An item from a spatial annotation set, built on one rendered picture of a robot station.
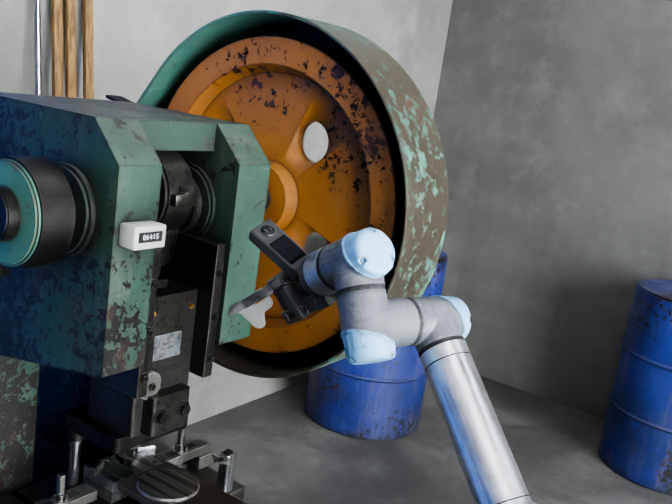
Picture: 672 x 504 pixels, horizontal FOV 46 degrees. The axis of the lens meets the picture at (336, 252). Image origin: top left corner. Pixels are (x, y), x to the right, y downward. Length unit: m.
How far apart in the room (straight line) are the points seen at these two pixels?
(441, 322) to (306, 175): 0.67
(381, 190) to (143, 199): 0.50
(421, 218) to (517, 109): 3.13
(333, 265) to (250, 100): 0.79
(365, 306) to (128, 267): 0.46
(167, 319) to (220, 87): 0.63
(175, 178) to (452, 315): 0.59
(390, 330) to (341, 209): 0.62
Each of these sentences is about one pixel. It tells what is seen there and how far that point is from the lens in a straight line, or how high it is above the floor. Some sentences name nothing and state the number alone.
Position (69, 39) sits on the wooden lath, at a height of 1.62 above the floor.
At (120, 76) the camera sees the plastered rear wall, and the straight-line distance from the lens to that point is 3.01.
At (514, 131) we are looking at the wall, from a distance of 4.71.
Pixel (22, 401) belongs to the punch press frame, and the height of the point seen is 0.89.
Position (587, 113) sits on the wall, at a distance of 4.57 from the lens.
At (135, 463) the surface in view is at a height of 0.78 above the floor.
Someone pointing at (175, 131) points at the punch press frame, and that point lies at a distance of 1.52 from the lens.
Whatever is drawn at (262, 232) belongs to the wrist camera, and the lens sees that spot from 1.31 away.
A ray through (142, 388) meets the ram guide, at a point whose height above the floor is 1.01.
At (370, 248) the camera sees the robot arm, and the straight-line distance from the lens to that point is 1.14.
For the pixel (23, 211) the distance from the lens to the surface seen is 1.35.
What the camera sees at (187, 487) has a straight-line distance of 1.68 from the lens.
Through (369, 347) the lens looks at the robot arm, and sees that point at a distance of 1.14.
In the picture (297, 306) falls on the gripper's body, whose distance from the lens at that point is 1.31.
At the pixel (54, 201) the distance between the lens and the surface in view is 1.34.
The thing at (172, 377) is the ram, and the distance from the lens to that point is 1.64.
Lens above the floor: 1.61
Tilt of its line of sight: 12 degrees down
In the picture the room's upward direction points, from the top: 8 degrees clockwise
